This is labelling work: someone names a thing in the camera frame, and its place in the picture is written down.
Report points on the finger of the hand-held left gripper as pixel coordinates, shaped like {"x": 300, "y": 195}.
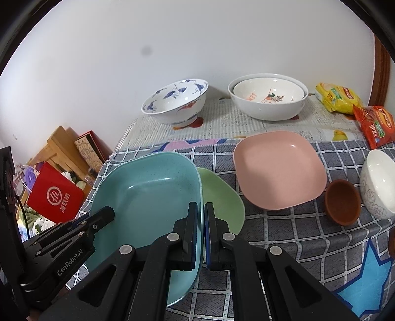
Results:
{"x": 100, "y": 217}
{"x": 78, "y": 222}

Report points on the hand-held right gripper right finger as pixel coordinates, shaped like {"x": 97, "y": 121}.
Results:
{"x": 207, "y": 230}

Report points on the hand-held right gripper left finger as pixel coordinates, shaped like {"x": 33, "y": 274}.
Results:
{"x": 194, "y": 230}

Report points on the green square plate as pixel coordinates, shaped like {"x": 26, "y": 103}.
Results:
{"x": 222, "y": 200}

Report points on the teal square plate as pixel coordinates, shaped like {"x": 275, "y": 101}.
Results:
{"x": 148, "y": 191}

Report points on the pink square plate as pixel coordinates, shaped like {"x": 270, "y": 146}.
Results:
{"x": 277, "y": 166}

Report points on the small brown bowl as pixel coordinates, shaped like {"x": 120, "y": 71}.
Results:
{"x": 342, "y": 200}

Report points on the white bowl with grey pattern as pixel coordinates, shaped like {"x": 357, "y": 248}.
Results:
{"x": 379, "y": 172}

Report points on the red paper bag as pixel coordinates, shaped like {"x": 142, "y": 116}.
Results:
{"x": 52, "y": 197}

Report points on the green and white cloth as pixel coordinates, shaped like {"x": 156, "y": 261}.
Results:
{"x": 35, "y": 222}

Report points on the patterned gift box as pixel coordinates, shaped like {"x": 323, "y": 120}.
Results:
{"x": 91, "y": 151}

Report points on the purple plastic bag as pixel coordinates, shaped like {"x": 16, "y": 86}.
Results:
{"x": 29, "y": 177}

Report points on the grey checked tablecloth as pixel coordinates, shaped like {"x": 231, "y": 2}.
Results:
{"x": 277, "y": 240}

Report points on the wooden stool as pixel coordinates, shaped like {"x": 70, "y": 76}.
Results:
{"x": 61, "y": 145}

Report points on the black device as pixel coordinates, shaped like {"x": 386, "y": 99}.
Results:
{"x": 7, "y": 176}

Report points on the white fruit-printed mat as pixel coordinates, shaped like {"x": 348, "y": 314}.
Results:
{"x": 222, "y": 123}

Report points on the white bowl with blue birds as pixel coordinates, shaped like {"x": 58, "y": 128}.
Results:
{"x": 172, "y": 111}

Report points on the white lemon-print bowl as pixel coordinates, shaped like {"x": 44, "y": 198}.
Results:
{"x": 265, "y": 112}

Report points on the white bowl with orange print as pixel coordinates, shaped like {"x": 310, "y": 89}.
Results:
{"x": 268, "y": 89}

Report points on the yellow snack bag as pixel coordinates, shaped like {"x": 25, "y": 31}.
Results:
{"x": 339, "y": 98}

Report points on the red snack bag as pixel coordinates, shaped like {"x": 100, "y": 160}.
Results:
{"x": 375, "y": 126}

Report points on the wooden door frame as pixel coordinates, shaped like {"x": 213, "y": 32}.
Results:
{"x": 381, "y": 77}

